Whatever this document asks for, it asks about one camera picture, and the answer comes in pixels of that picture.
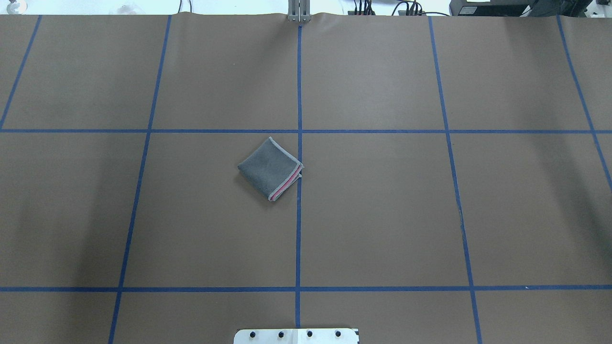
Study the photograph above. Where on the pink and grey towel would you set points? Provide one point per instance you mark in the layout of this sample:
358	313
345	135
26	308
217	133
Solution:
271	169

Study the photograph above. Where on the black box with label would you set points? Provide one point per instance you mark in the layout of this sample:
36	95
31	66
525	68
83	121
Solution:
488	8

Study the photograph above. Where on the aluminium frame post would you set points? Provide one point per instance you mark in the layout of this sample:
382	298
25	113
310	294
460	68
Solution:
299	11

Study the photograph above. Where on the white camera mast with base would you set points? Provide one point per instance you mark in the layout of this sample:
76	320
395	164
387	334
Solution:
323	335

